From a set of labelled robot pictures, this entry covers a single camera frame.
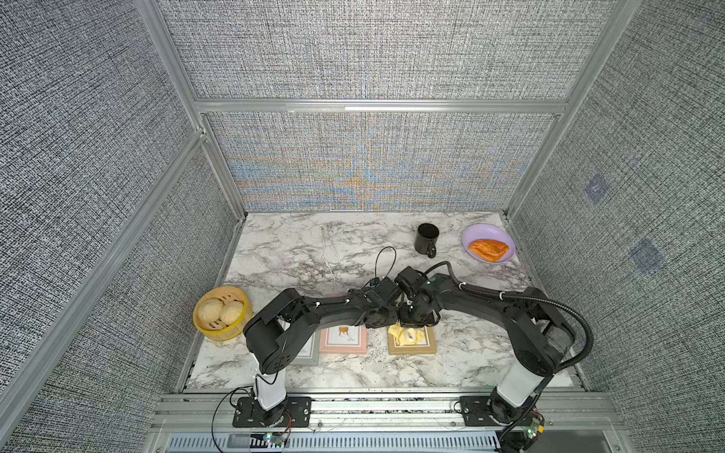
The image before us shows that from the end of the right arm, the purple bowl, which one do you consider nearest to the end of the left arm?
the end of the right arm

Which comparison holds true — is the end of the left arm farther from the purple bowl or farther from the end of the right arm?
the purple bowl

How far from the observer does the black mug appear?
1.02 metres

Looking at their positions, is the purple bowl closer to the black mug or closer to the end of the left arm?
the black mug

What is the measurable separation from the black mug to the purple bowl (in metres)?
0.14

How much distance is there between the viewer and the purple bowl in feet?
3.46

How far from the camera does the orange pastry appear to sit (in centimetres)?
105
